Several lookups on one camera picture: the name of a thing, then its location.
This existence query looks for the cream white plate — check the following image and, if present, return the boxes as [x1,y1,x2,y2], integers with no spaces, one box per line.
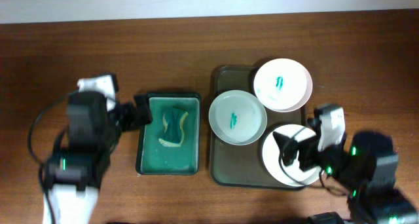
[262,124,320,187]

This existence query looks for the green yellow scrub sponge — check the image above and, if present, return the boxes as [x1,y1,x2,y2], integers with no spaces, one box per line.
[158,107,189,147]

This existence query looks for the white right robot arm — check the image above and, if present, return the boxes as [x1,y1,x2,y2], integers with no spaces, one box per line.
[273,130,418,223]

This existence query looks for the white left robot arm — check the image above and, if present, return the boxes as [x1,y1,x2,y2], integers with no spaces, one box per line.
[42,91,153,223]

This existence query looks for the dark grey serving tray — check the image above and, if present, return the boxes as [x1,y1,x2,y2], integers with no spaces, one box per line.
[209,65,306,191]

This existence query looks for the green rectangular tray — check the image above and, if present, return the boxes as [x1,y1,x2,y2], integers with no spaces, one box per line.
[136,92,201,176]

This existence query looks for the pink white plate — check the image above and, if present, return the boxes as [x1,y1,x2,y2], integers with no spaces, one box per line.
[253,58,313,113]

